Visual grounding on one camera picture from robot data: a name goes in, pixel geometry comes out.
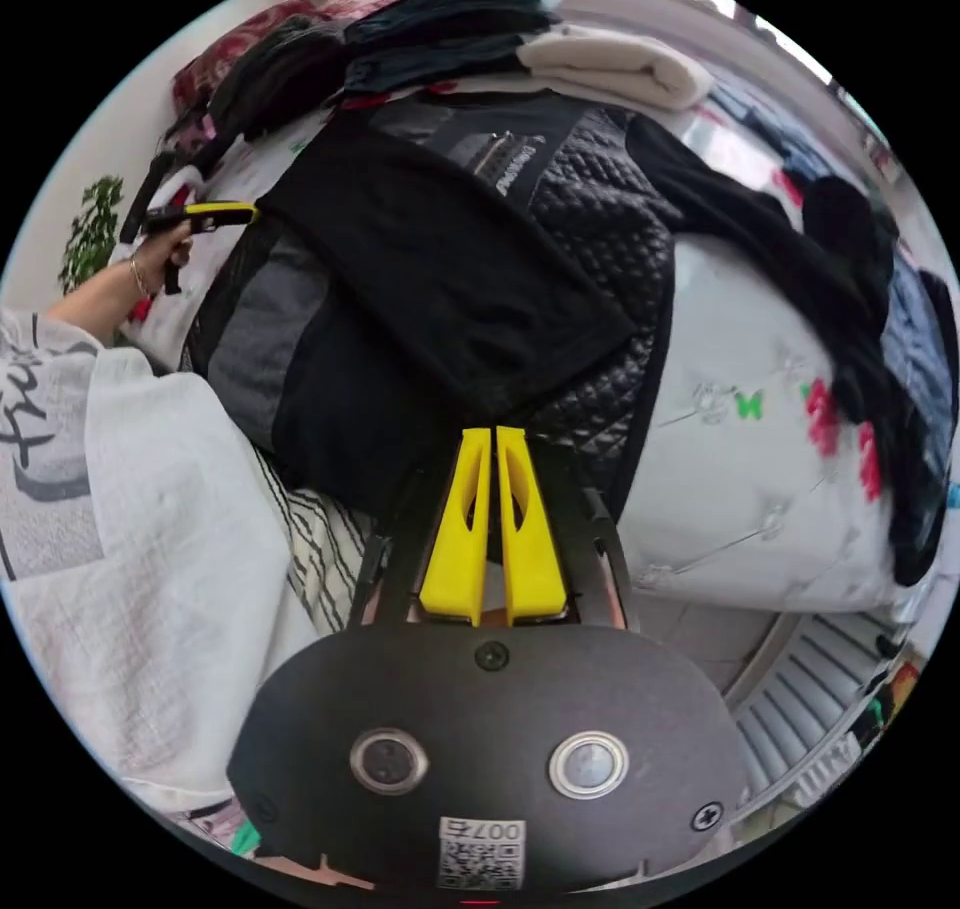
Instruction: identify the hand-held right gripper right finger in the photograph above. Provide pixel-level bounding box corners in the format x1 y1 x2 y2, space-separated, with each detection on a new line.
495 425 569 627

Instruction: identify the pile of dark clothes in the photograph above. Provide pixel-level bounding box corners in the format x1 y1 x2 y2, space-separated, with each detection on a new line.
170 0 715 147

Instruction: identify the person's left forearm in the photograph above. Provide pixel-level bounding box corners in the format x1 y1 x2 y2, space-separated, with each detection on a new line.
44 258 149 346

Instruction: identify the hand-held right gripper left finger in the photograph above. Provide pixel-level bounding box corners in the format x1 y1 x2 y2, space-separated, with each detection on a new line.
418 427 493 627

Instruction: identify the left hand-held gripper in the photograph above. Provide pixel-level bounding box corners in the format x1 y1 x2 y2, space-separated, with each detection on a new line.
140 201 261 297

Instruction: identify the pile of black blue clothes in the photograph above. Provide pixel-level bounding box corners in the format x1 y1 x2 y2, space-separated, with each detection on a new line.
624 112 955 589

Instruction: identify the green plant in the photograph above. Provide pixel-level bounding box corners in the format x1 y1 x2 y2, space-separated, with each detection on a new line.
58 176 127 297

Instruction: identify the person's left hand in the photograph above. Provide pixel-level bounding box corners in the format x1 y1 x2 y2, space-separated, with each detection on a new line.
129 229 196 298

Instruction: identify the black long sleeve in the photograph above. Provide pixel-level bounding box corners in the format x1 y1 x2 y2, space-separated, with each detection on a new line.
182 94 682 544

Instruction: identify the bed with floral quilt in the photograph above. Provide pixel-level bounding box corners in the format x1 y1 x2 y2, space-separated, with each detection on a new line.
112 0 948 619

